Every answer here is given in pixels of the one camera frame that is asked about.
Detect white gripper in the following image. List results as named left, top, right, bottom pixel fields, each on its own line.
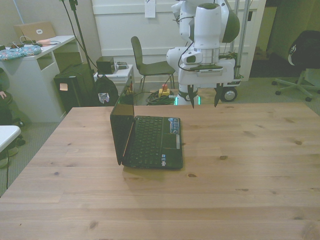
left=178, top=58, right=236, bottom=109

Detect black laptop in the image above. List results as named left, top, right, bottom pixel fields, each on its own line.
left=109, top=93, right=184, bottom=170

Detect white wheeled robot cart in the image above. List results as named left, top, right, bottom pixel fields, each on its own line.
left=198, top=49, right=245, bottom=104

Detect yellow emergency stop button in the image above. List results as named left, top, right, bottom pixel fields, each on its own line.
left=158, top=84, right=171, bottom=98

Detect brown box in doorway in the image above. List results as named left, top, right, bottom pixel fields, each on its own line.
left=254, top=46, right=270, bottom=61

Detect dark wooden chair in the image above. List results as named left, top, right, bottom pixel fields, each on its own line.
left=130, top=36, right=176, bottom=93

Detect white side table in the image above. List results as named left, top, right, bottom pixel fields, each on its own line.
left=92, top=64, right=136, bottom=94

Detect small grey device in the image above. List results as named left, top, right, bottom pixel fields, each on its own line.
left=114, top=60, right=129, bottom=71

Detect grey swivel office chair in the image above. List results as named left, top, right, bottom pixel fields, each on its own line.
left=271, top=67, right=320, bottom=103

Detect black backpack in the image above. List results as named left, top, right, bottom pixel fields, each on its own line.
left=94, top=74, right=120, bottom=107

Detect white paper sheet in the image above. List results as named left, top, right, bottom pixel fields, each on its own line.
left=144, top=0, right=157, bottom=19

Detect small black box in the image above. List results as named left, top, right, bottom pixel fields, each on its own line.
left=96, top=56, right=115, bottom=75

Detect black garment with white print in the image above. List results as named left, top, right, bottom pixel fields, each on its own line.
left=286, top=29, right=320, bottom=74

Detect black computer tower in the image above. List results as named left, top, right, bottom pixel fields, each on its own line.
left=53, top=71, right=85, bottom=114

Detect white desk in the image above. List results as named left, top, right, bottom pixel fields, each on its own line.
left=0, top=34, right=83, bottom=123

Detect cardboard box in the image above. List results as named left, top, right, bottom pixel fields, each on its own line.
left=13, top=21, right=56, bottom=44

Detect patterned teal cushion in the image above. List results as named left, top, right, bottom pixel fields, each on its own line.
left=0, top=44, right=42, bottom=63

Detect bystander dark trousers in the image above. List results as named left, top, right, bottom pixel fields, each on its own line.
left=0, top=67, right=14, bottom=126

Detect white rounded table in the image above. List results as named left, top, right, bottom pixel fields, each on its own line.
left=0, top=124, right=22, bottom=153

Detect light sneaker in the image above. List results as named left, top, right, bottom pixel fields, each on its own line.
left=0, top=146, right=20, bottom=169

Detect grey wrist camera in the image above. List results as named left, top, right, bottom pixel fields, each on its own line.
left=189, top=63, right=225, bottom=77

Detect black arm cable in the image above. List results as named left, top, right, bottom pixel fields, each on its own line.
left=172, top=9, right=198, bottom=73

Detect coiled dark cables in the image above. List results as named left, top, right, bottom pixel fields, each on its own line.
left=144, top=90, right=177, bottom=106

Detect white desk cable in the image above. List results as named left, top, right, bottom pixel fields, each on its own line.
left=11, top=35, right=36, bottom=49

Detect thin black floor cable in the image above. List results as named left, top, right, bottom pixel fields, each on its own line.
left=5, top=149, right=10, bottom=191

